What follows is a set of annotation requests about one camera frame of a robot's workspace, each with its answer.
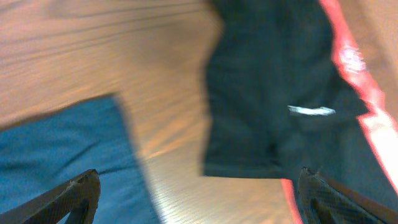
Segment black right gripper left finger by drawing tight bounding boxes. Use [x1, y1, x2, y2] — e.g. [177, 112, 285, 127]
[1, 169, 101, 224]

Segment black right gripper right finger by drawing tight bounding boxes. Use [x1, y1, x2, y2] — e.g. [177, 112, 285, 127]
[298, 167, 397, 224]

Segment navy blue cloth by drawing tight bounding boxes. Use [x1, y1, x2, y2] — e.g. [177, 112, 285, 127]
[1, 96, 160, 224]

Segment red garment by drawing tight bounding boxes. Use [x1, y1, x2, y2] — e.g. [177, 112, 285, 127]
[274, 1, 397, 223]

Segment black t-shirt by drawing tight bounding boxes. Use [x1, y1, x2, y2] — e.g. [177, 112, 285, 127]
[203, 0, 397, 209]

